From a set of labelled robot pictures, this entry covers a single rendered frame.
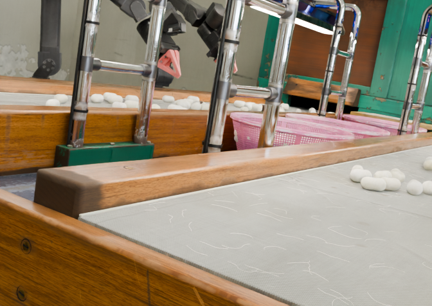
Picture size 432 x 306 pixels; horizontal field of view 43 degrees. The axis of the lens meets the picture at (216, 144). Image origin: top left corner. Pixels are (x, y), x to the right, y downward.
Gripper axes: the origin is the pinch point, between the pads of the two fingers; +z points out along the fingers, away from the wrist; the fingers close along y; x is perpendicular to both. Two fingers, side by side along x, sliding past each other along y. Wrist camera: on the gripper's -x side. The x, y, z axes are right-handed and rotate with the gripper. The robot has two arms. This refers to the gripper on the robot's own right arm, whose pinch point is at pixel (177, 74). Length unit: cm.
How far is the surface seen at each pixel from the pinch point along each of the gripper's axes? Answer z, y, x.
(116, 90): 1.3, -20.8, 7.2
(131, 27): -129, 154, 86
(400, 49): 17, 81, -43
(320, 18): 1, 42, -34
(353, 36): 14, 39, -39
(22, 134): 31, -80, -15
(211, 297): 66, -103, -45
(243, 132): 37, -32, -21
